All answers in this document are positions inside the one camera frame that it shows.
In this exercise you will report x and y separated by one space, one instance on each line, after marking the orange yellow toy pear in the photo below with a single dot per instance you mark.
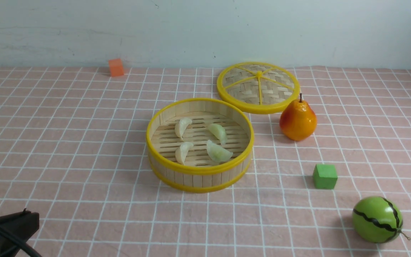
298 121

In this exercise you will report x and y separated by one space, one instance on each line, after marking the green foam cube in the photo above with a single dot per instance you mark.
325 176

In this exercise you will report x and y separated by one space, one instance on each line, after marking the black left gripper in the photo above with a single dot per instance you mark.
15 231

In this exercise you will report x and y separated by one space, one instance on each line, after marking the green toy watermelon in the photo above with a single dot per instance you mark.
377 220

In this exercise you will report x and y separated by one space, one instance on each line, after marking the orange foam cube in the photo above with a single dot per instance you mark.
116 67

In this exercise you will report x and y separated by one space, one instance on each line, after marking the pink checkered tablecloth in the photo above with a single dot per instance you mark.
72 148

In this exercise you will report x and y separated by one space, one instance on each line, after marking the white dumpling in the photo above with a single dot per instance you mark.
181 126
182 152

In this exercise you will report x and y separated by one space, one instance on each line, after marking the woven bamboo steamer lid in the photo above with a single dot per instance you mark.
257 88

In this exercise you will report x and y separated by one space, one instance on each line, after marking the greenish dumpling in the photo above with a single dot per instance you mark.
219 132
217 153

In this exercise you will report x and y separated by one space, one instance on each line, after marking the bamboo steamer tray yellow rim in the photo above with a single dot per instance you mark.
199 174

